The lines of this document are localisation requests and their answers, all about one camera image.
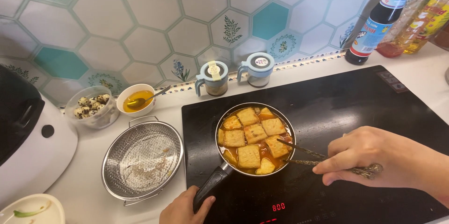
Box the person's left hand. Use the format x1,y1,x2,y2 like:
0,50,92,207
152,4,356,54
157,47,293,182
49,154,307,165
159,185,217,224

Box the person's right hand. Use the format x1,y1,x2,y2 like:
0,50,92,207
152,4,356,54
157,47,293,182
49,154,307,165
312,126,434,198

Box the steel frying pan black handle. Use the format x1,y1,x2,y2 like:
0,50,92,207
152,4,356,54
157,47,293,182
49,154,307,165
193,102,297,214

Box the patterned wooden chopstick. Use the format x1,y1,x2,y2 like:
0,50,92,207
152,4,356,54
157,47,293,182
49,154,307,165
276,139,384,174
283,159,379,180

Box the steel mesh strainer basket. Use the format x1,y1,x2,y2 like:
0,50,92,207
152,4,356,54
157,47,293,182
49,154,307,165
101,115,184,206

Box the black induction cooktop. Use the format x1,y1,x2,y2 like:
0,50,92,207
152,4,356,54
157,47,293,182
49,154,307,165
181,65,449,224

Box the fried tofu pieces in sauce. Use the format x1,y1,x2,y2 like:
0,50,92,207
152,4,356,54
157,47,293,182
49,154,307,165
217,107,293,176

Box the white bowl with orange oil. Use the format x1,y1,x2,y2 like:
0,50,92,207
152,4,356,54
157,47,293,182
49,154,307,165
116,84,156,117

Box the clear bottle with reddish liquid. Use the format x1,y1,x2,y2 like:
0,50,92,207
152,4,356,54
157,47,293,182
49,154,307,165
376,0,449,58

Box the metal spoon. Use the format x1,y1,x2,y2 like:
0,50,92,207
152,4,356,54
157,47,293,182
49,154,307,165
127,85,172,109

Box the clear glass bowl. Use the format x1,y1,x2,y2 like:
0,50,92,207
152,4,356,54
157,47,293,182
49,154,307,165
64,86,120,129

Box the dark fish sauce bottle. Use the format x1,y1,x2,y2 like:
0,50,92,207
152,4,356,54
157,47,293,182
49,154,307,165
345,0,421,66

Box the brown jar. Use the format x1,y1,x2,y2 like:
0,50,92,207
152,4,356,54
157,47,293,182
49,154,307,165
433,20,449,52

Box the white plate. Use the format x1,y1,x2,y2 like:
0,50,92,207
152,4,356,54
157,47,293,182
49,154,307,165
0,193,66,224

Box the blue-lid seasoning jar yellow tape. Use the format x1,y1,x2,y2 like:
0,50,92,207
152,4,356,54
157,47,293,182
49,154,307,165
195,60,229,97

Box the cooking oil bottle yellow label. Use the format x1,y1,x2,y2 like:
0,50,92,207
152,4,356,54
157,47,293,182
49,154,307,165
403,0,449,55

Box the heap of speckled quail eggs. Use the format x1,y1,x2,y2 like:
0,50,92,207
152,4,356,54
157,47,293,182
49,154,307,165
74,94,110,119

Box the white and black rice cooker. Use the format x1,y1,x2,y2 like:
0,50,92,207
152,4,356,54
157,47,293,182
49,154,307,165
0,64,78,208

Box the green onion scrap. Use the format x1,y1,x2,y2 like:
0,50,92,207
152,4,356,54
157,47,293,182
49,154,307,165
13,201,52,218

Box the blue-lid seasoning jar round label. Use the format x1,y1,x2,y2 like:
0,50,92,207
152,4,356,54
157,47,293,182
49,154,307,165
237,52,275,88

